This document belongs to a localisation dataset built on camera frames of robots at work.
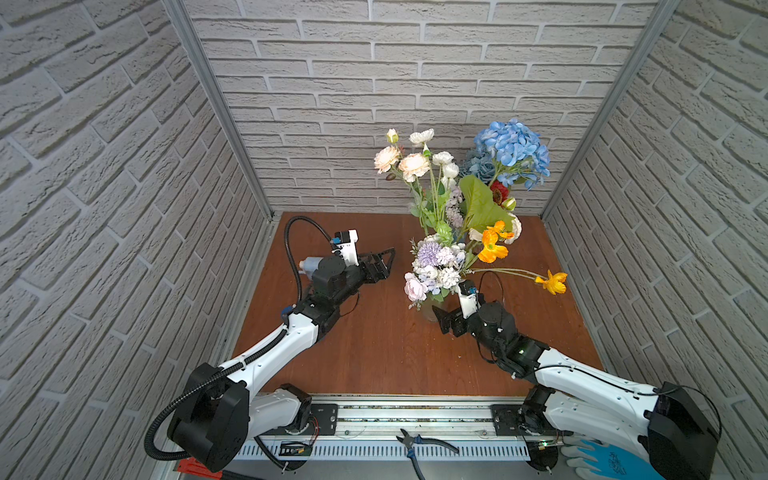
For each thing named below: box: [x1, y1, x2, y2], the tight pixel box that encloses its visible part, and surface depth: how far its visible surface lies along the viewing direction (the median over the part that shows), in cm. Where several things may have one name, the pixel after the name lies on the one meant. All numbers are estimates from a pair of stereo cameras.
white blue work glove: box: [561, 436, 662, 480], surface depth 69 cm
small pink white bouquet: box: [404, 234, 473, 310], surface depth 68 cm
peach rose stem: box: [374, 128, 431, 235], surface depth 69 cm
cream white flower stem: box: [409, 128, 460, 235], surface depth 72 cm
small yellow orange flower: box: [471, 221, 568, 294], surface depth 63 cm
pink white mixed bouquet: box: [445, 186, 465, 229], surface depth 85 cm
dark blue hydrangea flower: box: [474, 118, 551, 191], surface depth 61 cm
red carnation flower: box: [490, 179, 509, 207], surface depth 82 cm
